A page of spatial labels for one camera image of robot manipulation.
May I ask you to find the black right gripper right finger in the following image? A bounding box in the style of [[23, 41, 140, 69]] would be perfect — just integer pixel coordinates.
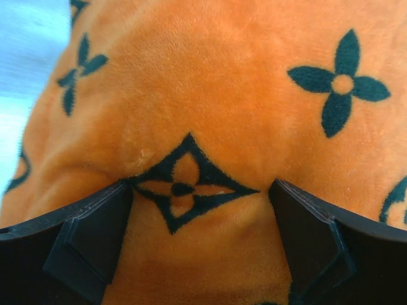
[[268, 180, 406, 304]]

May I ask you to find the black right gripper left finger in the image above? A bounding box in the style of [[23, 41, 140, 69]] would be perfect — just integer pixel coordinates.
[[1, 182, 133, 304]]

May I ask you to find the orange patterned plush pillowcase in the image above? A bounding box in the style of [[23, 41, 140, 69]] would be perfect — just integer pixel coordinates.
[[1, 1, 406, 304]]

